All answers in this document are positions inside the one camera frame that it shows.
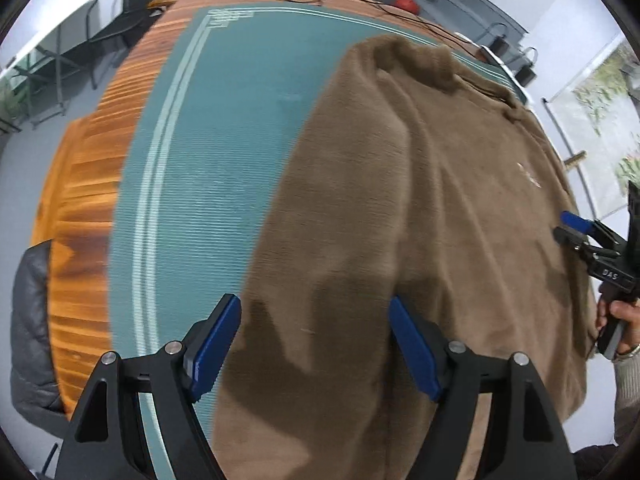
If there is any grey padded chair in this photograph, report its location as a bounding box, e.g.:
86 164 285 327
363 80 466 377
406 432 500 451
10 240 71 426

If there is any person's right forearm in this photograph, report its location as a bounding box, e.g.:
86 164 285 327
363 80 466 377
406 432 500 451
612 352 640 447

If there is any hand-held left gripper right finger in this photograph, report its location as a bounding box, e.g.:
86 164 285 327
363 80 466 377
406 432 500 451
389 296 578 480

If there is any green table mat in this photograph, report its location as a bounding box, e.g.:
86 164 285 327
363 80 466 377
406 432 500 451
107 4 531 480

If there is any metal frame glass table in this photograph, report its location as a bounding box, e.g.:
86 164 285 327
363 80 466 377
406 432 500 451
0 0 101 133

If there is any brown fleece sweater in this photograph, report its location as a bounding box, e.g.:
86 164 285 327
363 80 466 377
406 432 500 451
212 35 601 480

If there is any wall scroll painting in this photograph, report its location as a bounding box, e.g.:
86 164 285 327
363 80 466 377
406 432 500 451
542 35 640 201

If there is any silver wristwatch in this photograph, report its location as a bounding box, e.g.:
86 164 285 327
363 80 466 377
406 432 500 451
612 342 640 364

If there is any black cable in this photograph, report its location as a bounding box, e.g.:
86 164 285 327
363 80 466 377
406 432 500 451
235 0 486 56

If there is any person's right hand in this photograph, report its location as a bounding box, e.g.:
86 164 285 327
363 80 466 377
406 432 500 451
595 300 640 356

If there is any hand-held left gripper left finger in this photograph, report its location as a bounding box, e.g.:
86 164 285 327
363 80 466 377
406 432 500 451
54 294 242 480

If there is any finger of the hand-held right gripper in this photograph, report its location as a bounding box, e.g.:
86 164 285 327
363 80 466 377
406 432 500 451
553 227 619 264
560 211 629 257

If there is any white power strip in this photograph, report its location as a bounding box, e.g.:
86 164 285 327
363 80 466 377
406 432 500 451
479 45 531 102

